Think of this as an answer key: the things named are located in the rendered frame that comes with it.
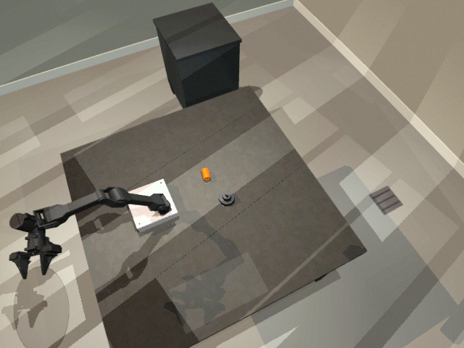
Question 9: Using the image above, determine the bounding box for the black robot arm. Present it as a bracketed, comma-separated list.
[9, 186, 172, 233]

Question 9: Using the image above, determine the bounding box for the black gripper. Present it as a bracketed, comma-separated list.
[9, 232, 62, 279]

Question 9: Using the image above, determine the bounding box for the orange knob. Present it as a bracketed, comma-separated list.
[202, 168, 211, 181]

